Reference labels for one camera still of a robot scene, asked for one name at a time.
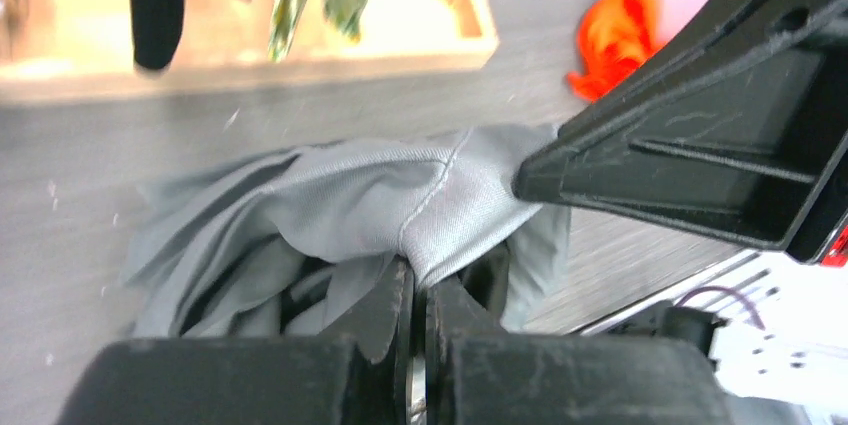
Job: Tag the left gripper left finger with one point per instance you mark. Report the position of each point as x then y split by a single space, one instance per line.
353 372

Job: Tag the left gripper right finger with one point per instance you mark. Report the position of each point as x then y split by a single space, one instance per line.
479 373

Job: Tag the grey garment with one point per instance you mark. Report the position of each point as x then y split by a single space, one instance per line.
287 241

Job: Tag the wooden hanger rack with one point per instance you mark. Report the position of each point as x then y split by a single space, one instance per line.
59 50

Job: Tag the orange garment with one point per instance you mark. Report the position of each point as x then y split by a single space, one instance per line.
614 39

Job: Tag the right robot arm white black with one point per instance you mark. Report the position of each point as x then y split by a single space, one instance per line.
755 322

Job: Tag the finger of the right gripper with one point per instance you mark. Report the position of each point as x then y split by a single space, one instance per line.
736 130

